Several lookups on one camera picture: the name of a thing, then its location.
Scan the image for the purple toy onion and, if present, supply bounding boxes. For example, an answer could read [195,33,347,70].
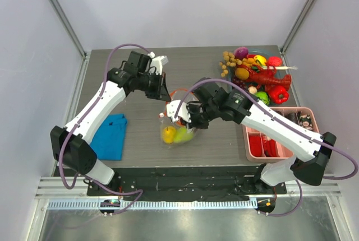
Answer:
[233,47,248,60]

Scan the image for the white perforated cable duct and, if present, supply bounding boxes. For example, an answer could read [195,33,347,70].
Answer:
[47,198,257,210]

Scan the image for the flowered sushi roll right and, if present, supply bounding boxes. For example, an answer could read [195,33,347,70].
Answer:
[298,114,313,131]

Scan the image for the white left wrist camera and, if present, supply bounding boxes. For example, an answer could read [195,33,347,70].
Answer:
[148,52,169,75]

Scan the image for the yellow red toy fruit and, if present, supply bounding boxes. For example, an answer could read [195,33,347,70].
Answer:
[253,55,267,67]

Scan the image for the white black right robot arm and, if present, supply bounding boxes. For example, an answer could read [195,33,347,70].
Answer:
[186,78,337,193]

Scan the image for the teal fruit basket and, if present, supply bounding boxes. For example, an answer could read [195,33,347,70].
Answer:
[225,48,274,104]

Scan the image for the red toy bell pepper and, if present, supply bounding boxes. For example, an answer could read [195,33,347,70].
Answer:
[268,86,289,105]

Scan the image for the dark sushi roll middle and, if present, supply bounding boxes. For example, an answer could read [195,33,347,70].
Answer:
[284,112,298,123]

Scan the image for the yellow toy pear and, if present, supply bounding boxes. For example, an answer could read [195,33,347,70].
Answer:
[162,126,177,144]

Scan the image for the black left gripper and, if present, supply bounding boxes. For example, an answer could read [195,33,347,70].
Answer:
[137,71,171,101]

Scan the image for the red toy meat piece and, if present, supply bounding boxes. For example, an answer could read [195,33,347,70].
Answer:
[248,134,263,157]

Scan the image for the brown longan bunch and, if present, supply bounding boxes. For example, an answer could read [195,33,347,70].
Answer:
[219,51,242,78]

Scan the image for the white toy garlic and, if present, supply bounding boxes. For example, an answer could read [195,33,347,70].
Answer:
[247,86,257,95]

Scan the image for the clear orange zip bag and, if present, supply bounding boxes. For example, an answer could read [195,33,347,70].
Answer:
[159,88,197,146]

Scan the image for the green toy lime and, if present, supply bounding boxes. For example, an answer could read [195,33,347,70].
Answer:
[255,91,270,106]

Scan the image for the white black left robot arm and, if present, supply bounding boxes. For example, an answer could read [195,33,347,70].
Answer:
[50,51,171,196]

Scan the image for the aluminium frame rail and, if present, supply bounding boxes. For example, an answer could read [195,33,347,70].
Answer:
[35,177,342,199]

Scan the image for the pink compartment tray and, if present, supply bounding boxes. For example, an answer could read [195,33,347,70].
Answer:
[242,105,322,163]

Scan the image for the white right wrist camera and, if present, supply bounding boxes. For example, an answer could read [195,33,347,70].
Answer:
[165,100,192,123]

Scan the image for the orange toy fruit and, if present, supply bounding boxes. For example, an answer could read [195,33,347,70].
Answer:
[234,67,250,81]

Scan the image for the blue folded t-shirt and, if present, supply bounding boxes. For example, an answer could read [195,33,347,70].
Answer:
[90,114,127,161]

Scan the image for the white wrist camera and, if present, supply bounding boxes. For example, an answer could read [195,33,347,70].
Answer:
[148,52,169,75]
[165,100,192,123]

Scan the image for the red toy lobster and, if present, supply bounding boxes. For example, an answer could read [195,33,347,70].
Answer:
[243,68,292,91]

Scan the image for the dark purple grape bunch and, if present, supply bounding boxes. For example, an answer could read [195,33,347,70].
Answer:
[232,78,247,90]

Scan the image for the green toy apple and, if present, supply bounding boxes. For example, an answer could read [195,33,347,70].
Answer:
[173,127,194,143]

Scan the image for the yellow toy pepper pieces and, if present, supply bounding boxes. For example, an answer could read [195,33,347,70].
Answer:
[242,58,260,69]

